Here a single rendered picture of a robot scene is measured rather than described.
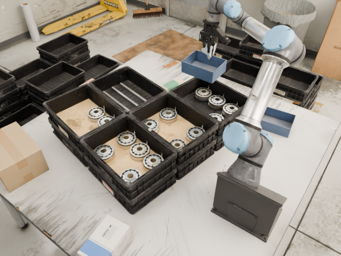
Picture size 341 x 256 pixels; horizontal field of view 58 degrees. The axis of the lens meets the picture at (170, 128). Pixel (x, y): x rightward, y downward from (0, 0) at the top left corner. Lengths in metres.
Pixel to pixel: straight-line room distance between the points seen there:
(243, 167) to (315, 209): 1.31
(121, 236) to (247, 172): 0.60
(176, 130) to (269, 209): 0.68
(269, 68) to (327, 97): 2.47
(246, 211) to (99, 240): 0.63
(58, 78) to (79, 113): 1.05
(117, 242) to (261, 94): 0.84
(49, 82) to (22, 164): 1.31
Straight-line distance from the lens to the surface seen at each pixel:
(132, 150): 1.59
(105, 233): 1.41
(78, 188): 1.69
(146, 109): 1.76
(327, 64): 4.08
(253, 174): 1.39
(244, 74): 3.09
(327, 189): 2.78
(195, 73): 1.71
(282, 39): 1.31
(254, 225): 1.47
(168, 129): 1.73
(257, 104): 1.28
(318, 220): 2.57
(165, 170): 1.49
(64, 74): 2.96
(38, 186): 1.77
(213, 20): 1.71
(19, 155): 1.72
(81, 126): 1.82
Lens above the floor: 2.00
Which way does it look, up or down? 42 degrees down
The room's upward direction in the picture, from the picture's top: straight up
